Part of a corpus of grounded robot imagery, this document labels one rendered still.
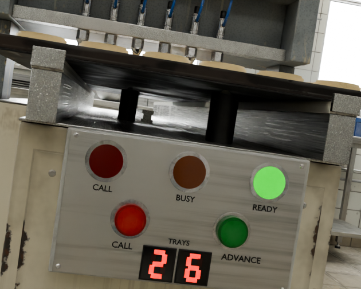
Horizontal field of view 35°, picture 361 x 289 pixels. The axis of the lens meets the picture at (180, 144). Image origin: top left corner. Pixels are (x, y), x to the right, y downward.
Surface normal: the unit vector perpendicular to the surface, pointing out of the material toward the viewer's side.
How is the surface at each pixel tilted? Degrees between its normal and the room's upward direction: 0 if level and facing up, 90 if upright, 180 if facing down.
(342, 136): 90
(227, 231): 90
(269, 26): 90
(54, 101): 90
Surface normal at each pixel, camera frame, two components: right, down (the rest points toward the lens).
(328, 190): 0.14, 0.07
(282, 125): -0.98, -0.14
